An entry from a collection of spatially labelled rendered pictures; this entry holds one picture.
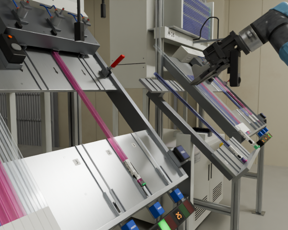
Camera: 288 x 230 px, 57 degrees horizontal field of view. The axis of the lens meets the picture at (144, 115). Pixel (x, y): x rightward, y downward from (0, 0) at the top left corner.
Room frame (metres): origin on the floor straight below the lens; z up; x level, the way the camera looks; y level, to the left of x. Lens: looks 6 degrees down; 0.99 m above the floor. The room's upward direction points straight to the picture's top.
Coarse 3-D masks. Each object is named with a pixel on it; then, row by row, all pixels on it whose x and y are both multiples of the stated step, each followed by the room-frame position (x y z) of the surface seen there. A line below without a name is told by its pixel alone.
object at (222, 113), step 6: (156, 48) 0.99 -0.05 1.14; (162, 54) 0.98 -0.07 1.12; (168, 60) 0.97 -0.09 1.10; (174, 66) 0.96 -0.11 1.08; (180, 72) 0.95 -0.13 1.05; (186, 78) 0.94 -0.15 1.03; (198, 90) 0.92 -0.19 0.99; (204, 96) 0.91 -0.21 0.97; (210, 102) 0.90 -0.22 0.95; (216, 108) 0.89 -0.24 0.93; (222, 114) 0.88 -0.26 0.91; (228, 120) 0.87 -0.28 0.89; (234, 126) 0.86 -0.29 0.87; (252, 144) 0.83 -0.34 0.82
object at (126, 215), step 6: (186, 174) 0.79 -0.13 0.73; (180, 180) 0.75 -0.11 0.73; (168, 186) 0.70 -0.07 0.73; (174, 186) 0.72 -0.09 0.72; (156, 192) 0.65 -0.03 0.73; (162, 192) 0.66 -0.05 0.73; (150, 198) 0.62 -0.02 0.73; (156, 198) 0.65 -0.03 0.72; (138, 204) 0.58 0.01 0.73; (144, 204) 0.59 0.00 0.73; (132, 210) 0.56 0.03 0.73; (138, 210) 0.59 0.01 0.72; (120, 216) 0.53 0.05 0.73; (126, 216) 0.53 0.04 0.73; (108, 222) 0.50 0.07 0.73; (114, 222) 0.51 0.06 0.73; (120, 222) 0.54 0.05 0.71; (102, 228) 0.48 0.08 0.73; (108, 228) 0.49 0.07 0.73
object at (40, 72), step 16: (32, 48) 0.79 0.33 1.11; (0, 64) 0.66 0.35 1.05; (32, 64) 0.74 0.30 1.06; (48, 64) 0.79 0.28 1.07; (80, 64) 0.90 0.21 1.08; (96, 64) 0.98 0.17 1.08; (0, 80) 0.62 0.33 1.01; (16, 80) 0.65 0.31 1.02; (32, 80) 0.69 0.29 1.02; (48, 80) 0.73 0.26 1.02; (64, 80) 0.78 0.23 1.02; (80, 80) 0.83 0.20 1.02; (96, 80) 0.90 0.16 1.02
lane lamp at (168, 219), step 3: (168, 216) 0.66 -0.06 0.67; (165, 219) 0.65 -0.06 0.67; (168, 219) 0.65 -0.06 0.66; (171, 219) 0.66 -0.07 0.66; (168, 222) 0.64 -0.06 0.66; (171, 222) 0.65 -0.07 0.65; (174, 222) 0.66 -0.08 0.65; (171, 225) 0.64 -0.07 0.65; (174, 225) 0.65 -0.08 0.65; (171, 228) 0.64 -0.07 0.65; (174, 228) 0.64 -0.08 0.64
